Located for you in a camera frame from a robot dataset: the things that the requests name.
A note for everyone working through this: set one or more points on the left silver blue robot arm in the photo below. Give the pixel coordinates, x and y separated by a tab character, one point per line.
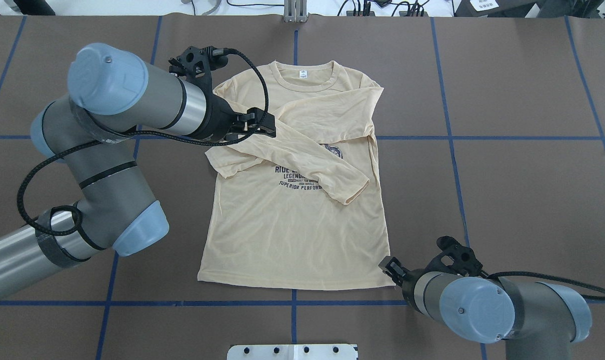
112	96

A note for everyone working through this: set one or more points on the cream long-sleeve printed shirt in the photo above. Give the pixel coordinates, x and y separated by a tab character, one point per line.
302	210

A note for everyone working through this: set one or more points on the aluminium frame post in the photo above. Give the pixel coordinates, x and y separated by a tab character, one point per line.
295	11

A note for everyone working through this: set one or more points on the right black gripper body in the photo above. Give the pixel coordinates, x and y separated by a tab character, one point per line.
406	283

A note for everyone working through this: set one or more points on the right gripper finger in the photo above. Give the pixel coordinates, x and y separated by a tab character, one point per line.
393	268

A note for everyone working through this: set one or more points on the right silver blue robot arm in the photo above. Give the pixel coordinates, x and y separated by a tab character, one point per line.
539	320

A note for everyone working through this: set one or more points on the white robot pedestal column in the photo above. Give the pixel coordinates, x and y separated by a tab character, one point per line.
314	351

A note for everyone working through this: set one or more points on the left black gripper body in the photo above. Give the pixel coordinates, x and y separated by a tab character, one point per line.
218	119

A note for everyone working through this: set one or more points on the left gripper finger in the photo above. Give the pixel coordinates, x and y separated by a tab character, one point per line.
255	120
239	133

